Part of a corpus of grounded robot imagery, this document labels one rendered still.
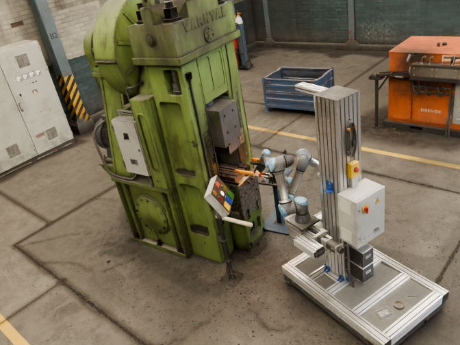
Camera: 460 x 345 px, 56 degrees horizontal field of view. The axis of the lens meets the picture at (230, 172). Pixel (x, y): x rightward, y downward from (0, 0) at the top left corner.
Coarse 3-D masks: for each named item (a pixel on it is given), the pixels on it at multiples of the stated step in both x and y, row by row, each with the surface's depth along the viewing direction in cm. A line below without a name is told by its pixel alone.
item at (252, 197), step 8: (248, 176) 468; (256, 176) 481; (232, 184) 458; (240, 184) 456; (256, 184) 484; (240, 192) 458; (248, 192) 473; (256, 192) 487; (240, 200) 462; (248, 200) 475; (256, 200) 489; (232, 208) 481; (240, 208) 468; (248, 208) 478; (232, 216) 483; (240, 216) 476
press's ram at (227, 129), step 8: (216, 104) 433; (224, 104) 429; (232, 104) 431; (208, 112) 423; (216, 112) 417; (224, 112) 422; (232, 112) 434; (216, 120) 422; (224, 120) 424; (232, 120) 436; (216, 128) 427; (224, 128) 426; (232, 128) 438; (216, 136) 432; (224, 136) 428; (232, 136) 440; (216, 144) 438; (224, 144) 432
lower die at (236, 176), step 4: (220, 164) 485; (220, 168) 475; (232, 168) 471; (236, 168) 471; (240, 168) 469; (220, 172) 470; (224, 172) 468; (228, 172) 466; (232, 172) 465; (236, 172) 463; (220, 176) 466; (224, 176) 463; (228, 176) 462; (232, 176) 460; (236, 176) 459; (240, 176) 465; (228, 180) 462; (232, 180) 459; (236, 180) 459
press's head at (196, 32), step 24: (144, 0) 368; (168, 0) 381; (192, 0) 376; (216, 0) 403; (144, 24) 374; (168, 24) 363; (192, 24) 379; (216, 24) 408; (144, 48) 388; (168, 48) 373; (192, 48) 385
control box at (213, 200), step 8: (216, 176) 421; (216, 184) 412; (224, 184) 425; (208, 192) 399; (216, 192) 404; (224, 192) 416; (232, 192) 430; (208, 200) 398; (216, 200) 397; (224, 200) 409; (232, 200) 422; (216, 208) 401; (224, 208) 401; (224, 216) 405
